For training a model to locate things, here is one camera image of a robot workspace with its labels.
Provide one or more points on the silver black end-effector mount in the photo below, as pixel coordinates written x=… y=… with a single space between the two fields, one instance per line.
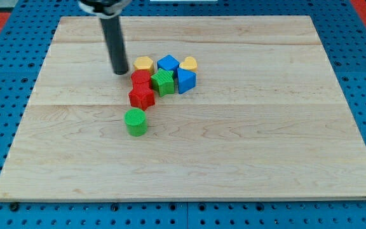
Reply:
x=103 y=7

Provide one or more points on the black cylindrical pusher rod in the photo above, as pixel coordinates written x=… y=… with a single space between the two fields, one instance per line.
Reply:
x=113 y=35

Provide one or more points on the green cylinder block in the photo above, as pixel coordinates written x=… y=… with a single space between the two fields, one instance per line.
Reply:
x=136 y=122

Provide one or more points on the green star block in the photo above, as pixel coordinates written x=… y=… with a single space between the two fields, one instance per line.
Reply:
x=163 y=82

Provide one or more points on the red star block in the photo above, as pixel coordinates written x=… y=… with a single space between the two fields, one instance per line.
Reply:
x=141 y=97

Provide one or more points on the yellow hexagon block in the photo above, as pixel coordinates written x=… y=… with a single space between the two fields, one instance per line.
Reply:
x=144 y=63

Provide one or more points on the red cylinder block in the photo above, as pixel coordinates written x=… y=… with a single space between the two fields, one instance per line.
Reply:
x=141 y=78

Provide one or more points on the blue cube block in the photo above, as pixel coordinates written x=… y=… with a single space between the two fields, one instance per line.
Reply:
x=168 y=63

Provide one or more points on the yellow heart block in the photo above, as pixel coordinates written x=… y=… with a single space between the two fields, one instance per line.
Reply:
x=189 y=63

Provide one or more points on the blue triangle block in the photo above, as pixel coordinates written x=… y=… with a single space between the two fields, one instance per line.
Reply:
x=186 y=80

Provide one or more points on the light wooden board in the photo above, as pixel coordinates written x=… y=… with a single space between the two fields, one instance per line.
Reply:
x=266 y=121

